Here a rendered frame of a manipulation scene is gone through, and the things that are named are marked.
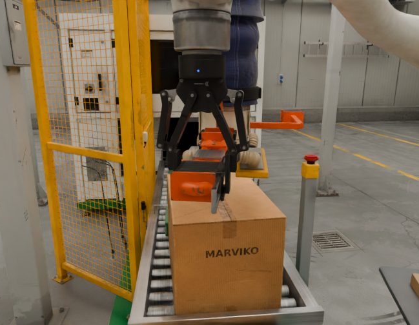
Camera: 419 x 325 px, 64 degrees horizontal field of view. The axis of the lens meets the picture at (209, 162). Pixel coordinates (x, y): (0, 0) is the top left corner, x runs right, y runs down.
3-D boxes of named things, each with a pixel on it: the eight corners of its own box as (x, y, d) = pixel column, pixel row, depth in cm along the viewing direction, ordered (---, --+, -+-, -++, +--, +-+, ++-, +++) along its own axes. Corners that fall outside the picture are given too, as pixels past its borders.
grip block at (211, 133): (202, 147, 98) (202, 127, 96) (236, 148, 97) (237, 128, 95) (198, 154, 90) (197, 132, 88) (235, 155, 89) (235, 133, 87)
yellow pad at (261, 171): (238, 152, 135) (239, 140, 134) (264, 153, 134) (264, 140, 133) (235, 177, 103) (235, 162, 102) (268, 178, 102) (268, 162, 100)
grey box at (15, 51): (21, 66, 171) (13, 2, 163) (32, 66, 171) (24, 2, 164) (2, 66, 152) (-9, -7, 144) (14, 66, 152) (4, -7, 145)
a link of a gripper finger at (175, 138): (198, 94, 54) (190, 89, 54) (170, 155, 57) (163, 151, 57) (202, 92, 57) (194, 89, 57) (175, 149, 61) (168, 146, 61)
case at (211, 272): (168, 245, 181) (166, 173, 170) (241, 240, 187) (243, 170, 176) (175, 325, 123) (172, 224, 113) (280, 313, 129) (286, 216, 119)
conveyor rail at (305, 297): (223, 176, 352) (223, 158, 347) (228, 176, 352) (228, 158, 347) (304, 351, 129) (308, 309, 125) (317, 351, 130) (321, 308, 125)
